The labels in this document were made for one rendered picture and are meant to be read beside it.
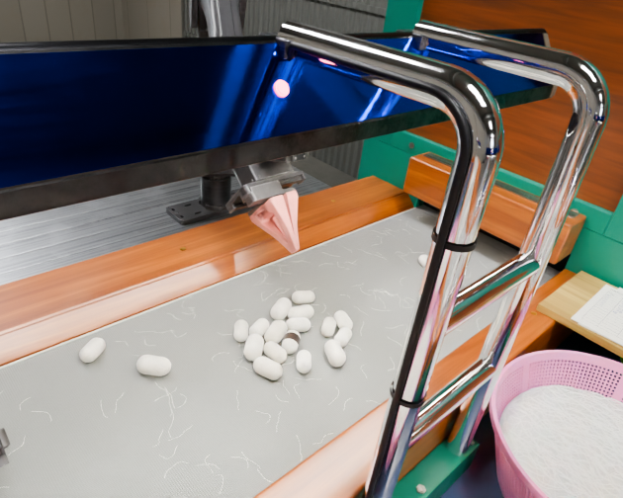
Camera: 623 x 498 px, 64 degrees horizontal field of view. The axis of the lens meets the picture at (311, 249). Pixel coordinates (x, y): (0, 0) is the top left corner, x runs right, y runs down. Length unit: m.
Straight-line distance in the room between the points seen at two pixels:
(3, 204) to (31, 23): 5.00
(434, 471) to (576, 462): 0.15
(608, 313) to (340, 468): 0.46
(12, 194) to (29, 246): 0.73
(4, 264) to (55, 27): 4.46
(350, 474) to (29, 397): 0.34
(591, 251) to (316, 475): 0.58
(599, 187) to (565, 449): 0.41
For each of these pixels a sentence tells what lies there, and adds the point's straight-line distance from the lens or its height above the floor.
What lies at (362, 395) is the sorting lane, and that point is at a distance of 0.59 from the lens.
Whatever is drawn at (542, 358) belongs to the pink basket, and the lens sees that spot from 0.69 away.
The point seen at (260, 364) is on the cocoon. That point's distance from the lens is 0.58.
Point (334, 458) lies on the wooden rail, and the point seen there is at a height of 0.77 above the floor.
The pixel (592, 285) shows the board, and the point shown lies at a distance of 0.86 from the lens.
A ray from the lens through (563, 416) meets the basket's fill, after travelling 0.67.
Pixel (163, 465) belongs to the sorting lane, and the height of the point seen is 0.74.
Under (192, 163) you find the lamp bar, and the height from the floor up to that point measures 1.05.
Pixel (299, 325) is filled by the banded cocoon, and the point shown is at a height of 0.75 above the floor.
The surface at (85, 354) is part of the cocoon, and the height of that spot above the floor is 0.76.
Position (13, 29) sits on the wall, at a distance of 5.23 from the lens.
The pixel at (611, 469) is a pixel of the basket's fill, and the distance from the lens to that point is 0.66.
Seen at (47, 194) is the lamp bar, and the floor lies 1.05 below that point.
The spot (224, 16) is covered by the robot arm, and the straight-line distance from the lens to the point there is 0.83.
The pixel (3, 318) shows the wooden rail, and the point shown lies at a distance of 0.68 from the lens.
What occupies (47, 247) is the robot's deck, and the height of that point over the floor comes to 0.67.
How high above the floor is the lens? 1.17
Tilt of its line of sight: 31 degrees down
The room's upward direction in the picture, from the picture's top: 7 degrees clockwise
